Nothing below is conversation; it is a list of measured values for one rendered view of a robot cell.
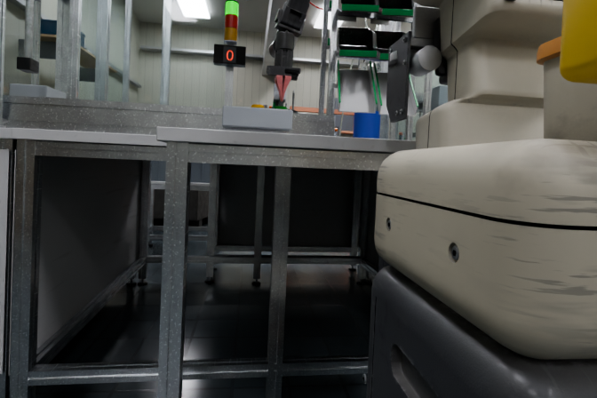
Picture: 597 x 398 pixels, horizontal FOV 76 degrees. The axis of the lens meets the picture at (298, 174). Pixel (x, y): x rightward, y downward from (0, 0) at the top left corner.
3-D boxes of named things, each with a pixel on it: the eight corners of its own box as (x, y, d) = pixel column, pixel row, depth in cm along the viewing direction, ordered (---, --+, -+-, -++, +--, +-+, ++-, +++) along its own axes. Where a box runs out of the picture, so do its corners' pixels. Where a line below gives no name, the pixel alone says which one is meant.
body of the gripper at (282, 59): (266, 75, 121) (266, 51, 120) (298, 78, 122) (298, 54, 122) (266, 71, 114) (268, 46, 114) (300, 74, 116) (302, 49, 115)
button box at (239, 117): (291, 129, 116) (292, 108, 116) (221, 125, 113) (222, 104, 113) (289, 131, 123) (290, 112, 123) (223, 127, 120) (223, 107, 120)
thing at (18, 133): (511, 163, 126) (511, 154, 126) (11, 139, 104) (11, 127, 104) (370, 163, 265) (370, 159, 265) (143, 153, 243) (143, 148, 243)
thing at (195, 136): (551, 160, 90) (552, 147, 90) (155, 140, 79) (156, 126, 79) (420, 162, 160) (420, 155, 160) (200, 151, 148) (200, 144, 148)
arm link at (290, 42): (278, 27, 114) (297, 30, 116) (273, 34, 120) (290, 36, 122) (277, 51, 114) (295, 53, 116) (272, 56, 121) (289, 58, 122)
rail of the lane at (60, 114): (334, 146, 125) (335, 113, 125) (38, 131, 112) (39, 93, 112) (330, 147, 131) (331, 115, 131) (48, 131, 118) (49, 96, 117)
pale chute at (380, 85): (415, 115, 137) (418, 106, 133) (378, 115, 137) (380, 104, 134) (404, 74, 156) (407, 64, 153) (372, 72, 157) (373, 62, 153)
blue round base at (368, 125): (382, 157, 222) (385, 111, 222) (356, 156, 220) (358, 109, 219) (373, 158, 237) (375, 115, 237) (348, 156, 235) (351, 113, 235)
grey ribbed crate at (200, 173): (218, 183, 318) (219, 155, 318) (140, 180, 309) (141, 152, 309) (221, 181, 360) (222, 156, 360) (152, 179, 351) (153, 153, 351)
